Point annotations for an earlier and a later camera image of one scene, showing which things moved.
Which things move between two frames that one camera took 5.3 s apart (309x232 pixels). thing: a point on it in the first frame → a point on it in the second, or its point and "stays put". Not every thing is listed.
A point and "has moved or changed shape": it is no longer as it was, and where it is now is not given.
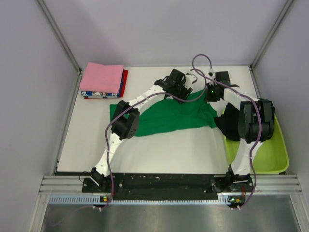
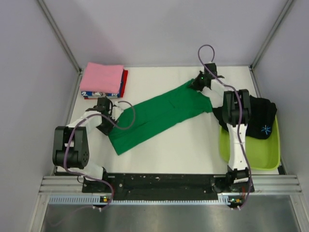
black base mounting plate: x=166 y=187 stays put
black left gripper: x=186 y=92 → x=107 y=130
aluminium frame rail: x=265 y=184 stays put
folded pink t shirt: x=100 y=78 stays put
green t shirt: x=168 y=115 has moved or changed shape
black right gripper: x=208 y=98 → x=194 y=83
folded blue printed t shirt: x=97 y=94 stays put
